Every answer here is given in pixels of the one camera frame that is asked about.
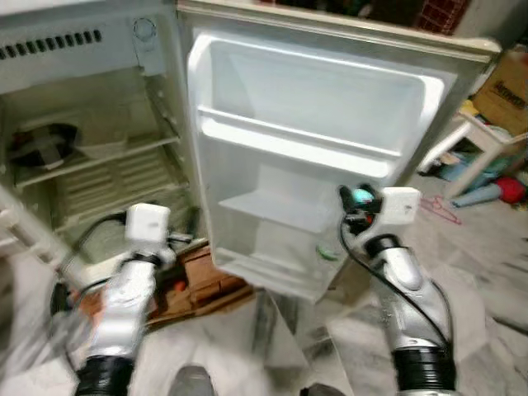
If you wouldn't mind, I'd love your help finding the small teal item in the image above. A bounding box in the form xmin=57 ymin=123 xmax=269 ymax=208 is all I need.
xmin=351 ymin=188 xmax=375 ymax=207

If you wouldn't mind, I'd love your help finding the grey fridge door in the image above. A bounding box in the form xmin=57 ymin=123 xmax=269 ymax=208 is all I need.
xmin=176 ymin=0 xmax=502 ymax=302

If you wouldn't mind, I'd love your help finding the white fridge shelf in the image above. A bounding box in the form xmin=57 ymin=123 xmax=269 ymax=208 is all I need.
xmin=12 ymin=132 xmax=182 ymax=189

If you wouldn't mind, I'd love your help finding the white ribbed crisper lid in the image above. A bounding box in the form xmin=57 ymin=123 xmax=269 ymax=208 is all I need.
xmin=51 ymin=147 xmax=197 ymax=228

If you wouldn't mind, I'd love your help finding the pink clothes hanger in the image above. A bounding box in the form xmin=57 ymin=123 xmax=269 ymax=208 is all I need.
xmin=417 ymin=196 xmax=463 ymax=225

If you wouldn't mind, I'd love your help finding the teal cloth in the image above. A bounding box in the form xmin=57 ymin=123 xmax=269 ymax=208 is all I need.
xmin=437 ymin=157 xmax=496 ymax=182

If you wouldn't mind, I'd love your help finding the light blue roll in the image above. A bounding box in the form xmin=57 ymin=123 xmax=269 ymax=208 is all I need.
xmin=451 ymin=183 xmax=502 ymax=209

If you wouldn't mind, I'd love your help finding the grey left robot leg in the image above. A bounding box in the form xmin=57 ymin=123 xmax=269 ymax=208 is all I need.
xmin=169 ymin=365 xmax=217 ymax=396

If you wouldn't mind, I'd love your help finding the white table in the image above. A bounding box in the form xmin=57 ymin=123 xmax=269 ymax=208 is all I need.
xmin=417 ymin=107 xmax=528 ymax=200

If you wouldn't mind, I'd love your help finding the red round object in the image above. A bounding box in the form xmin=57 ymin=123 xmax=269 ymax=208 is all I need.
xmin=497 ymin=177 xmax=527 ymax=205

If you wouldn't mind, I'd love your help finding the yellow cloth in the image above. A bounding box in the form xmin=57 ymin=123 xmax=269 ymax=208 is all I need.
xmin=458 ymin=99 xmax=483 ymax=120

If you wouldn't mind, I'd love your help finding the black bowl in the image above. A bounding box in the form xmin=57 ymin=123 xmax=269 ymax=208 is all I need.
xmin=7 ymin=122 xmax=81 ymax=172

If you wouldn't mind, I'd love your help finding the brown cardboard box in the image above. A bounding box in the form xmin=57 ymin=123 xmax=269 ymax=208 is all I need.
xmin=470 ymin=49 xmax=528 ymax=137

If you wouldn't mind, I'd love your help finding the round thermostat dial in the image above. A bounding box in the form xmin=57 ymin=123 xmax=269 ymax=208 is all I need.
xmin=132 ymin=16 xmax=158 ymax=42

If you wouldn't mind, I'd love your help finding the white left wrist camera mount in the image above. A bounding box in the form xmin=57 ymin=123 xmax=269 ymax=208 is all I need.
xmin=125 ymin=203 xmax=172 ymax=246

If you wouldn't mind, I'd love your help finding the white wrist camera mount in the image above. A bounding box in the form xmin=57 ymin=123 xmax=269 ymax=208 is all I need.
xmin=125 ymin=203 xmax=172 ymax=246
xmin=378 ymin=187 xmax=422 ymax=228

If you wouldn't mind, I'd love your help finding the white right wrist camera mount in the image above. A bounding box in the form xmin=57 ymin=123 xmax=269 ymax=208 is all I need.
xmin=378 ymin=187 xmax=422 ymax=228

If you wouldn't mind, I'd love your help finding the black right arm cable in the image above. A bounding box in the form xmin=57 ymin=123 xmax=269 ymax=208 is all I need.
xmin=338 ymin=216 xmax=455 ymax=347

